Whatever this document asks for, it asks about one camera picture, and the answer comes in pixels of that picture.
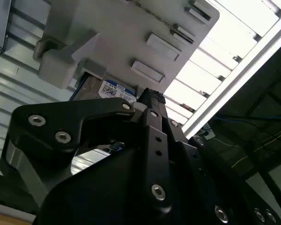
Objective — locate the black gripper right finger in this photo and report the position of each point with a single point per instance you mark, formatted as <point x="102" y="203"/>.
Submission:
<point x="192" y="164"/>

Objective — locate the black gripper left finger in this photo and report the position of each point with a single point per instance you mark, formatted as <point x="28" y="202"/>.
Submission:
<point x="49" y="145"/>

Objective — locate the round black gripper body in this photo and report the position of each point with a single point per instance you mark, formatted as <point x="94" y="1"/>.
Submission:
<point x="96" y="199"/>

